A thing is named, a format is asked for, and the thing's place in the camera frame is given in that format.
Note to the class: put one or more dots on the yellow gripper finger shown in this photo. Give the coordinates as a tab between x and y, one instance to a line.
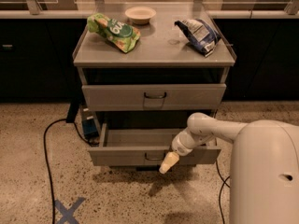
169	161

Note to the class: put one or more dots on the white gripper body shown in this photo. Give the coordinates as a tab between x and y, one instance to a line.
182	146

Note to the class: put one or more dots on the grey drawer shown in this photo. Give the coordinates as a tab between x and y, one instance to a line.
132	147
153	97

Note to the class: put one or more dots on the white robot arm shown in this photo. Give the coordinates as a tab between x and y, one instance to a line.
264	166

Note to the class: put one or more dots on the grey top drawer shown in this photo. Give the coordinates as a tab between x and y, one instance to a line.
153	97

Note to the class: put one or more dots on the grey drawer cabinet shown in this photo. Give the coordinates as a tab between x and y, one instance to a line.
162	55

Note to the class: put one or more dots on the blue power box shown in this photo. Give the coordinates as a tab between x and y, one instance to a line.
88	123

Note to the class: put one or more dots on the blue chip bag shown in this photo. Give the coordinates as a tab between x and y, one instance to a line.
200	34

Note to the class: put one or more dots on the blue tape cross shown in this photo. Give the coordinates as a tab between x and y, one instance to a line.
68	213

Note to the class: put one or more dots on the green chip bag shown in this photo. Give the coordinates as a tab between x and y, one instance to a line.
124	36

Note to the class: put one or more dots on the white paper bowl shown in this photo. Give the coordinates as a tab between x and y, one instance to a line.
140	15

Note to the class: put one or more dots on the dark counter with cabinets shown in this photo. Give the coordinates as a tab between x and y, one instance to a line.
37	58

